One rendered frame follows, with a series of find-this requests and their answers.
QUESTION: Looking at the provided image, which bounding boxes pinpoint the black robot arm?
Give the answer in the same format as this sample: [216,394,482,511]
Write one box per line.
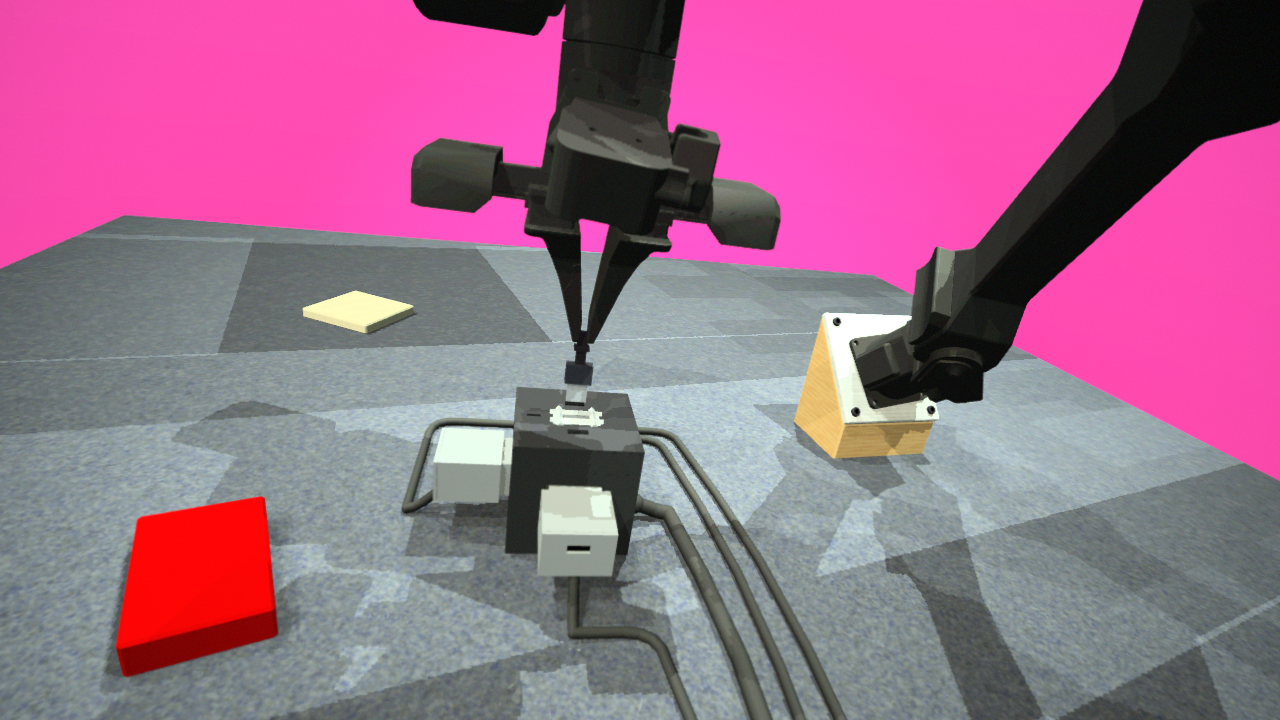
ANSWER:
[412,0,1280,409]

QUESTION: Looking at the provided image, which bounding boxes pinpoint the pale yellow flat square tile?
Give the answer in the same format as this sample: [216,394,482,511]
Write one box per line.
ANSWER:
[303,291,413,334]

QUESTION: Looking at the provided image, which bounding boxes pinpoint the red block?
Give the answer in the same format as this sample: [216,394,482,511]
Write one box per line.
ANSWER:
[116,496,278,676]

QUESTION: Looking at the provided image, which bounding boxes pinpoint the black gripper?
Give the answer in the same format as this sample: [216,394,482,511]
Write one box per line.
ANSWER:
[411,41,782,345]

